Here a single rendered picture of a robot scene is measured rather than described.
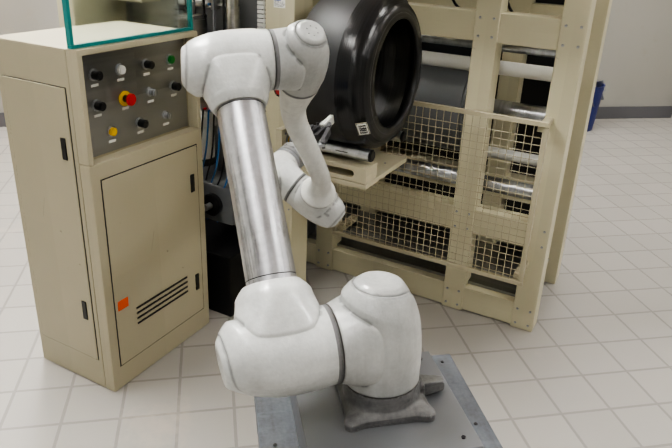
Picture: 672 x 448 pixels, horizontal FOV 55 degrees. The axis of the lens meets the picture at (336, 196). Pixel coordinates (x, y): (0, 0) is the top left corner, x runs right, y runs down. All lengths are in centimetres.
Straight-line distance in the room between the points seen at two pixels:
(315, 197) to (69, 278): 107
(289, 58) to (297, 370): 63
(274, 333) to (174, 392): 145
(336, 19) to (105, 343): 141
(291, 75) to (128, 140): 108
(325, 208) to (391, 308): 69
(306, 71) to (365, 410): 71
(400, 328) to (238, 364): 30
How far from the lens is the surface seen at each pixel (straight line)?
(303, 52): 137
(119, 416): 254
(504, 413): 259
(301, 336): 119
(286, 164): 189
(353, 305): 121
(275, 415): 149
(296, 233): 268
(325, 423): 133
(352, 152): 229
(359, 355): 121
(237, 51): 136
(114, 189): 230
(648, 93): 720
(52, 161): 234
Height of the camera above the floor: 163
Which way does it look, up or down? 22 degrees down
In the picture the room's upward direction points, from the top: 2 degrees clockwise
